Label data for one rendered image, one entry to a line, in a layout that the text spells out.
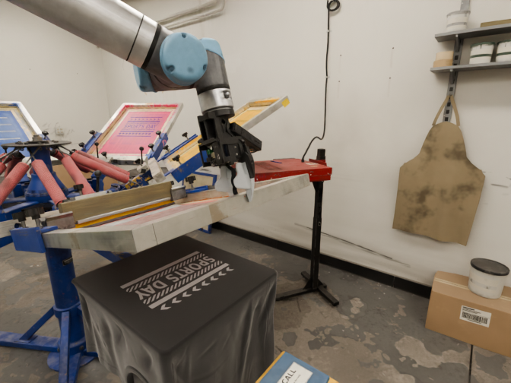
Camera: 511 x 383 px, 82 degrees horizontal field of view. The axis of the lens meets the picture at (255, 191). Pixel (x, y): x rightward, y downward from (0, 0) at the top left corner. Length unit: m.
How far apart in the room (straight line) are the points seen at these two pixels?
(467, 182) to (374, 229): 0.78
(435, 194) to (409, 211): 0.22
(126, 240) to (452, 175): 2.25
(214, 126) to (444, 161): 2.03
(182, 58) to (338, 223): 2.51
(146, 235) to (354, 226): 2.44
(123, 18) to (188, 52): 0.10
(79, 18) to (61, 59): 4.99
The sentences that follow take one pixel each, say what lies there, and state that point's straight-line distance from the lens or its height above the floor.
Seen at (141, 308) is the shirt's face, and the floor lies 0.95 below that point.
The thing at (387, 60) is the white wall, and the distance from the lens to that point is 2.63.
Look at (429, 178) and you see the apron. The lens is 2.52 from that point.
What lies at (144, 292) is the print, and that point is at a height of 0.95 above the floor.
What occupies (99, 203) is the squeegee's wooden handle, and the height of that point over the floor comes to 1.16.
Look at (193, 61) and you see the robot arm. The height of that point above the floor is 1.53.
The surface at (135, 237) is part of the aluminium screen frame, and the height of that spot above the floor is 1.26.
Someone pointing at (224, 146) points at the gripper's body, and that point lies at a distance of 0.63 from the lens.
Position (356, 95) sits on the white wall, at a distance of 2.67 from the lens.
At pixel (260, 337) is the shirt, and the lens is 1.09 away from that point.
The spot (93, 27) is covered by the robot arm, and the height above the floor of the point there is 1.57.
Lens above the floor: 1.45
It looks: 15 degrees down
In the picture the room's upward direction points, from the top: straight up
